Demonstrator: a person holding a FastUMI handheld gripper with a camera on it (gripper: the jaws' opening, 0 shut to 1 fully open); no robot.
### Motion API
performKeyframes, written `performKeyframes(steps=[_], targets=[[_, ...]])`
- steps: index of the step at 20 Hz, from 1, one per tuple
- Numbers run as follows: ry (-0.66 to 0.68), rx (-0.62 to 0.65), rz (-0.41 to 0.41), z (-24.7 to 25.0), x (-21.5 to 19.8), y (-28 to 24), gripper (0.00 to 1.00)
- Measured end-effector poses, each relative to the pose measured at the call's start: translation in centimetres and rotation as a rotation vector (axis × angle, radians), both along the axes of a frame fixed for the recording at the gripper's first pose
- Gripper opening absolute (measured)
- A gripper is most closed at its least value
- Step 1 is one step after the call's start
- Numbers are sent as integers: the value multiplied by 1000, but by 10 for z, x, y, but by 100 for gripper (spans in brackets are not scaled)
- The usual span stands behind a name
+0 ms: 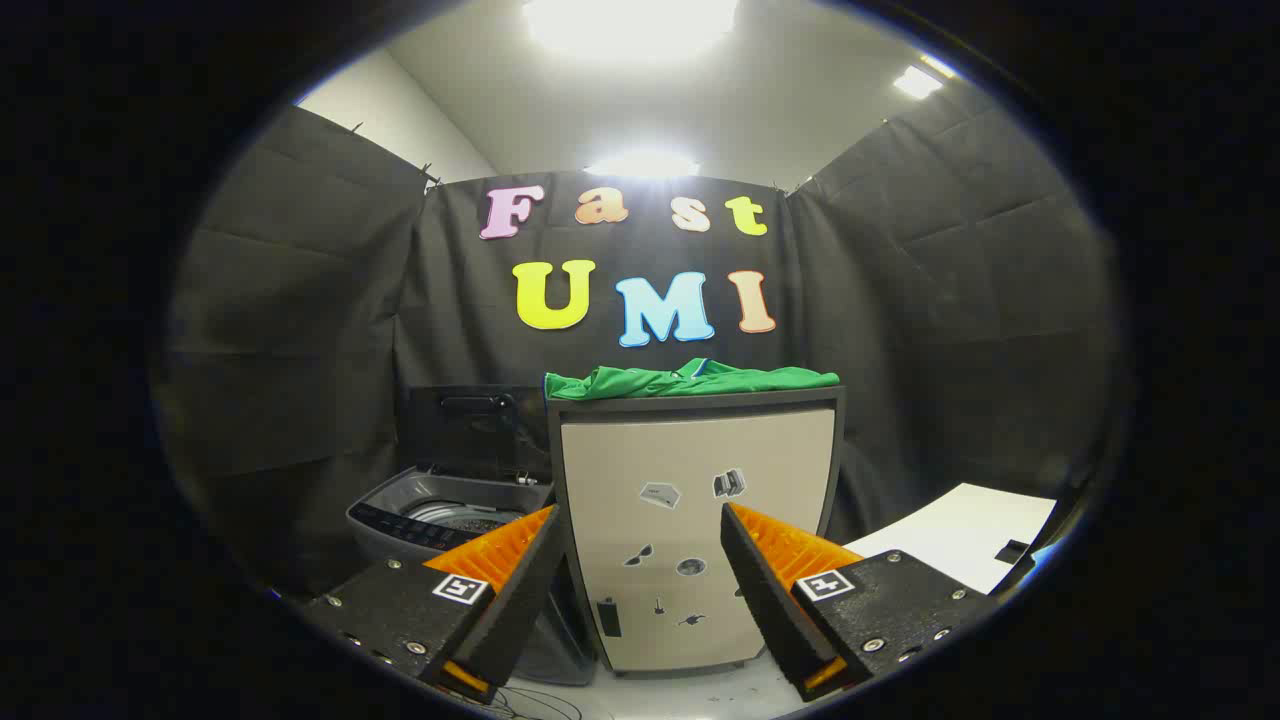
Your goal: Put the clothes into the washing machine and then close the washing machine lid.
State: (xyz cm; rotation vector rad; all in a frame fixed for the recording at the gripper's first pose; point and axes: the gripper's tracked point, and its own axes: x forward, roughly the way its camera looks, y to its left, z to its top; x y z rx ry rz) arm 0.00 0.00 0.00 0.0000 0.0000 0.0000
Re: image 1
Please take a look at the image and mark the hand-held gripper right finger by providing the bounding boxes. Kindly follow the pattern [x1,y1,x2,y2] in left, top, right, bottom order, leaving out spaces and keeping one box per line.
[720,502,996,701]

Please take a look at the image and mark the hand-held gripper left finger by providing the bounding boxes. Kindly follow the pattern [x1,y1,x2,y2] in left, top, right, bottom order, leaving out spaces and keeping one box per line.
[305,503,569,704]

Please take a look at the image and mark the grey washing machine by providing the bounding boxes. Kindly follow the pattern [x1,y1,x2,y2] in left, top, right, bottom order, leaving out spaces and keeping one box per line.
[346,468,601,686]

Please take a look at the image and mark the dark washing machine lid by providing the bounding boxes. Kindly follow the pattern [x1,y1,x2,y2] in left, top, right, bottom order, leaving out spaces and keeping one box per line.
[405,385,553,483]

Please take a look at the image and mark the green polo shirt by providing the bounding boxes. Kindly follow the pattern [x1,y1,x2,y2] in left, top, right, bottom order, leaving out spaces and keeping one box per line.
[545,358,841,401]

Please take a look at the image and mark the beige cabinet with dark top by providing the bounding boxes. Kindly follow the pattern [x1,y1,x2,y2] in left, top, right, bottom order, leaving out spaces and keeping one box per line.
[545,385,847,679]

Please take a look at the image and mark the white flat board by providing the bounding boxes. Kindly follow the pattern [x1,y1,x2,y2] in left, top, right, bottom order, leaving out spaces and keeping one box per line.
[845,483,1058,596]

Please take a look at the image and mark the black backdrop cloth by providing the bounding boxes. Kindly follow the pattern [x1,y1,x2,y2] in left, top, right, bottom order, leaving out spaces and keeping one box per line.
[150,85,1126,601]

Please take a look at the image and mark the small ceiling light panel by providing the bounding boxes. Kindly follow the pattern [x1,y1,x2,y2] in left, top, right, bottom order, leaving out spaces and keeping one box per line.
[893,55,959,101]

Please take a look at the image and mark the large ceiling light panel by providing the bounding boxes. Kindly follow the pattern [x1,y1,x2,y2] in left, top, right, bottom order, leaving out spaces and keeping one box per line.
[522,0,741,59]

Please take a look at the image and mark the thin floor cables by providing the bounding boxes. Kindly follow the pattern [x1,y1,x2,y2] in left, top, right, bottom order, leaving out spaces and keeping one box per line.
[495,685,601,720]

